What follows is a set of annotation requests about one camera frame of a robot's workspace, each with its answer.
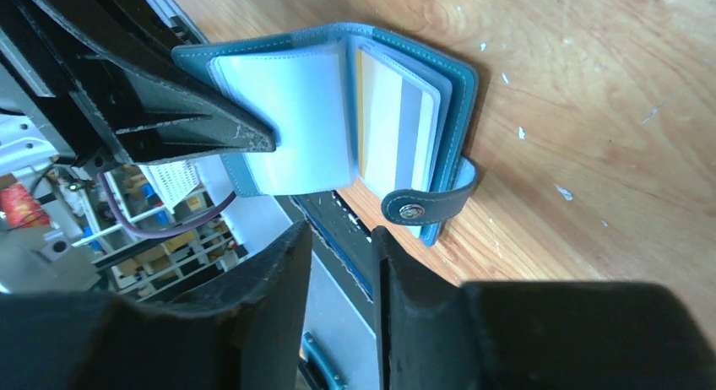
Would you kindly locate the blue leather card holder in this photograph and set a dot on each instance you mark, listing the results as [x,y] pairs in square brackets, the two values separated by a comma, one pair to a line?
[305,86]

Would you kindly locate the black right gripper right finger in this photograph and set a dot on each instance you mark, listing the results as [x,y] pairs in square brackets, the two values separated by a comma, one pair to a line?
[432,334]

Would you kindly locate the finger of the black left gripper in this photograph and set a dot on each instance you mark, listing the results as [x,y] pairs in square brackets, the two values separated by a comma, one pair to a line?
[163,113]

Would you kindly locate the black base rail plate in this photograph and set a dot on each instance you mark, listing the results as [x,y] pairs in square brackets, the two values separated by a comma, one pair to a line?
[338,345]

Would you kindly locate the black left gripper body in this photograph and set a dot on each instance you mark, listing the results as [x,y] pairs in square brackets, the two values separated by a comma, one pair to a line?
[54,88]

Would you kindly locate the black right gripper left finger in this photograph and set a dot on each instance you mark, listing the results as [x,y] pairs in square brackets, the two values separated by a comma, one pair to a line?
[240,330]

